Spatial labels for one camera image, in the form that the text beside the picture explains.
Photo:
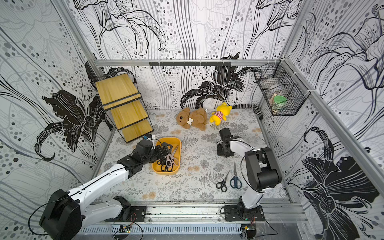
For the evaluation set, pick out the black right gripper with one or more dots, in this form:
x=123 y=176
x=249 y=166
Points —
x=224 y=145

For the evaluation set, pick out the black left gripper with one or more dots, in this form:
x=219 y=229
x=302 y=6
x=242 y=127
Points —
x=158 y=148

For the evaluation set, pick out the pink scissors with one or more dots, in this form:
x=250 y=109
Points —
x=173 y=153

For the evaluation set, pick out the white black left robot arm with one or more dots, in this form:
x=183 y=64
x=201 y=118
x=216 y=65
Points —
x=66 y=213

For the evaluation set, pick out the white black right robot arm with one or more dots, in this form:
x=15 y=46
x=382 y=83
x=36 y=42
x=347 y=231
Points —
x=225 y=168

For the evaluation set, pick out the yellow plastic storage box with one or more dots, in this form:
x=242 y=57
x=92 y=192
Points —
x=175 y=142

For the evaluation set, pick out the small black scissors front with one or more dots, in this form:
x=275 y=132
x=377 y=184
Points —
x=222 y=185

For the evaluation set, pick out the yellow plush bear toy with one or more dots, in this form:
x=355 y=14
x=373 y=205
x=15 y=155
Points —
x=220 y=114

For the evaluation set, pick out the brown plush dog toy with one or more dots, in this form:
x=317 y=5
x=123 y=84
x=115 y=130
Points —
x=197 y=118

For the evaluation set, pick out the green lid jar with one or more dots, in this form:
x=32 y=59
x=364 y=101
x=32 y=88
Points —
x=279 y=103

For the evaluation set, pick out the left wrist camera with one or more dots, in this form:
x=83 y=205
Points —
x=149 y=137

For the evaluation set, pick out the blue handled scissors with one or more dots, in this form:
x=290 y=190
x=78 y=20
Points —
x=235 y=182

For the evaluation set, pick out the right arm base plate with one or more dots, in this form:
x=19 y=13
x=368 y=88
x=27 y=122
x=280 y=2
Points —
x=236 y=213

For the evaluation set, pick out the wooden shelf black frame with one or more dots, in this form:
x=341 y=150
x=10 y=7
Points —
x=124 y=106

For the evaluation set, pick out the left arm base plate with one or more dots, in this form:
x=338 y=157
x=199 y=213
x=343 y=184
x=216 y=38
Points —
x=129 y=213

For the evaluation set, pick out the white slotted cable duct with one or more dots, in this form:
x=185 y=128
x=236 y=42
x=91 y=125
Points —
x=161 y=229

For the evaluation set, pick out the black wire wall basket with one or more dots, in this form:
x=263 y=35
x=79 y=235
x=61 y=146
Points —
x=280 y=79

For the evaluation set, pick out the black wall hook rail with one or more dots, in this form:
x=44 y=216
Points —
x=187 y=64

